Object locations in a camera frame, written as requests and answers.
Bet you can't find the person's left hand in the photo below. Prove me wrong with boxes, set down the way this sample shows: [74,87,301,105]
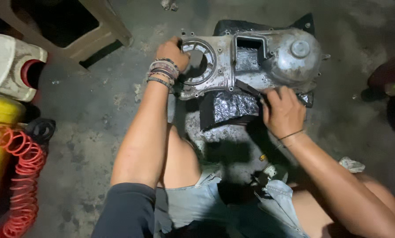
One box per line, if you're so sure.
[156,36,191,72]

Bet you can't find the red coiled air hose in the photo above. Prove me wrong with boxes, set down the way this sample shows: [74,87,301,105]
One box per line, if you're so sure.
[0,121,48,238]

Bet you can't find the white crumpled rag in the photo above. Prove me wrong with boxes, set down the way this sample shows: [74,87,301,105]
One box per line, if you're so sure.
[338,157,366,174]

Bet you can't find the person's right hand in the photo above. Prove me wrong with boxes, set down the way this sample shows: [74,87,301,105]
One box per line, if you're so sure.
[259,86,307,139]

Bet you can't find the white plastic jug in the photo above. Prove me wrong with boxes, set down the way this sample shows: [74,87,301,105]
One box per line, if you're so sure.
[0,33,48,102]

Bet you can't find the beige plastic stool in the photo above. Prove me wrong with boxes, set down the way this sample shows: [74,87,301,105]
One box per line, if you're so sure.
[0,0,134,63]

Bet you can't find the black scraper tool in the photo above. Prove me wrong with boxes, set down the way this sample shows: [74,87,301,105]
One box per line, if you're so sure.
[235,79,268,104]

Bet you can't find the black rubber hose fitting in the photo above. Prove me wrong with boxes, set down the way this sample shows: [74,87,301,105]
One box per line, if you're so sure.
[26,118,56,146]

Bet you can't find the small grey stones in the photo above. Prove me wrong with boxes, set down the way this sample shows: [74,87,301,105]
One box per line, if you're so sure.
[160,0,179,12]

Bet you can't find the thin cord bracelet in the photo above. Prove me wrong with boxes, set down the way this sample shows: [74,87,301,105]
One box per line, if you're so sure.
[277,129,306,142]

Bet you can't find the stack of beaded bracelets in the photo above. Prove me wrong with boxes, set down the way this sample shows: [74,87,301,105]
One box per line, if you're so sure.
[146,58,180,89]

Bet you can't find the dark grey sleeve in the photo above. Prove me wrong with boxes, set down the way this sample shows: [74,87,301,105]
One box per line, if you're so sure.
[91,182,157,238]

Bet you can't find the light denim shorts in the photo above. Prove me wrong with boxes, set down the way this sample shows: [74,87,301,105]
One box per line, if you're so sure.
[154,165,310,238]

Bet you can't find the silver metal engine cover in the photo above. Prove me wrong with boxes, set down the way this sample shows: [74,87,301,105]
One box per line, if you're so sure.
[176,28,332,101]

